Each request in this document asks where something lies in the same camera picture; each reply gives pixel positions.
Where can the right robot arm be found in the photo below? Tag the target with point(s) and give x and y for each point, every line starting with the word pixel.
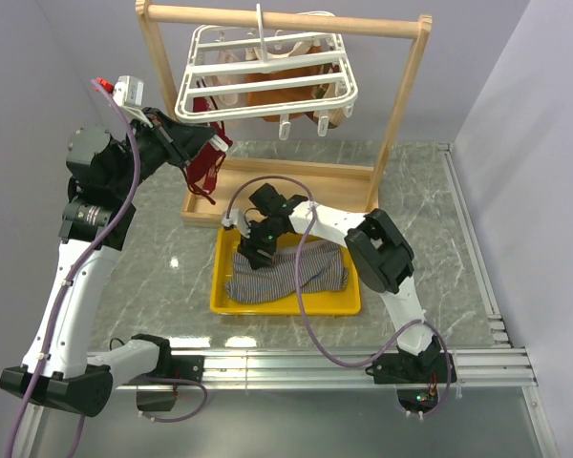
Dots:
pixel 383 260

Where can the grey striped underwear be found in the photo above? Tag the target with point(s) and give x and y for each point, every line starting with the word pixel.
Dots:
pixel 321 269

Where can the red underwear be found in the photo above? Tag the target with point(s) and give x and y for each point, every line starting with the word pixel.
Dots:
pixel 201 175

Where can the yellow plastic tray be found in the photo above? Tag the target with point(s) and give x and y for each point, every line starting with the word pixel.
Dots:
pixel 342 303

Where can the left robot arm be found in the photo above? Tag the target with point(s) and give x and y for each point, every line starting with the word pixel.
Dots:
pixel 57 372

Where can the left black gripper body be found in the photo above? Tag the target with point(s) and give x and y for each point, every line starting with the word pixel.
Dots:
pixel 153 147

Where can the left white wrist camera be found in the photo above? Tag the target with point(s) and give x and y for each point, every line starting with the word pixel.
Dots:
pixel 127 92

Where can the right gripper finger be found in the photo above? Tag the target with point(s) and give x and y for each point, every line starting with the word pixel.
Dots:
pixel 264 258
pixel 251 254

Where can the wooden hanging rack stand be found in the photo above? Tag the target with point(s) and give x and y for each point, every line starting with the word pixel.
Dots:
pixel 167 32

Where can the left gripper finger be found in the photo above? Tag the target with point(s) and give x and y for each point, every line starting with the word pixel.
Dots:
pixel 187 152
pixel 179 132

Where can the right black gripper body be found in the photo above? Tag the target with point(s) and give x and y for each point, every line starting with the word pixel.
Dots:
pixel 264 234

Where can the aluminium mounting rail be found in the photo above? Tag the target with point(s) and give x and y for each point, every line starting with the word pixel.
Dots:
pixel 295 403

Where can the white plastic clip hanger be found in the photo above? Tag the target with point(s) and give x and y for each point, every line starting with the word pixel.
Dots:
pixel 213 86

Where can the orange underwear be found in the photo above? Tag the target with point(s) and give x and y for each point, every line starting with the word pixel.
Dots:
pixel 285 95

